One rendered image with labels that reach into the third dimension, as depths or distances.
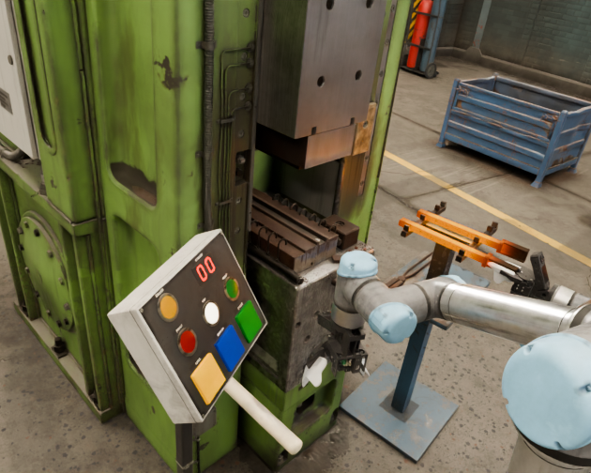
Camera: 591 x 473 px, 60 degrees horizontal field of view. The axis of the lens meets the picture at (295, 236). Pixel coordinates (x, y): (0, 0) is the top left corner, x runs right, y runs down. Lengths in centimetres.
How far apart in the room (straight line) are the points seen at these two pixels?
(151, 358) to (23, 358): 174
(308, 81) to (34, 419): 180
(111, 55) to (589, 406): 137
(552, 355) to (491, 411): 203
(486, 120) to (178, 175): 438
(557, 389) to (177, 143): 97
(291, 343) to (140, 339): 73
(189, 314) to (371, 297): 38
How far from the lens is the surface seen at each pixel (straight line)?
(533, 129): 521
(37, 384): 261
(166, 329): 104
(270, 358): 184
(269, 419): 152
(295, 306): 156
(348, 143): 151
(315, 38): 129
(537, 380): 65
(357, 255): 101
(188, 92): 125
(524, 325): 86
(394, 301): 94
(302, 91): 130
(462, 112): 554
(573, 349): 64
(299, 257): 155
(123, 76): 157
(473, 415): 261
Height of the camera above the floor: 182
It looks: 31 degrees down
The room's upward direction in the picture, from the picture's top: 6 degrees clockwise
